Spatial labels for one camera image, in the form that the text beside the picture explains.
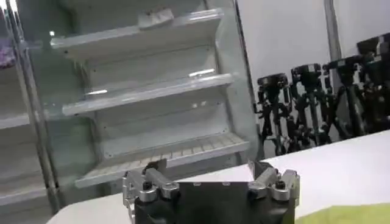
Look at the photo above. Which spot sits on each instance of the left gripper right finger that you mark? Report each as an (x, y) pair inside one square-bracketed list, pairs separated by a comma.
[(268, 181)]

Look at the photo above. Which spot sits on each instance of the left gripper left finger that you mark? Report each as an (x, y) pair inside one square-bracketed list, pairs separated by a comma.
[(164, 185)]

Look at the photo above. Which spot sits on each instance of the green shirt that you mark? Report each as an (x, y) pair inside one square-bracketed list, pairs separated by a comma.
[(350, 214)]

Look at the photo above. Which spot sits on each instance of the large white table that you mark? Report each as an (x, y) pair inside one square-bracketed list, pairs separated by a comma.
[(335, 170)]

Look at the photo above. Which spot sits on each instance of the open white shelf unit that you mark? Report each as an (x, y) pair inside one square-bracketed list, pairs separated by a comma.
[(146, 91)]

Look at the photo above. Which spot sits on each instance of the glass-sided shelf unit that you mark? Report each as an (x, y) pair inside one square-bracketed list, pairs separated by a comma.
[(18, 137)]

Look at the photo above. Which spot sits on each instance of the black tripod with camera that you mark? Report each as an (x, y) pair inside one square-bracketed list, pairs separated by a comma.
[(307, 79), (376, 61), (347, 70), (272, 91)]

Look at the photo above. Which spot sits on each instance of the grey vertical wall trunking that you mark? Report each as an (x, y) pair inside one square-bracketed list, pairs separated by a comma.
[(332, 30)]

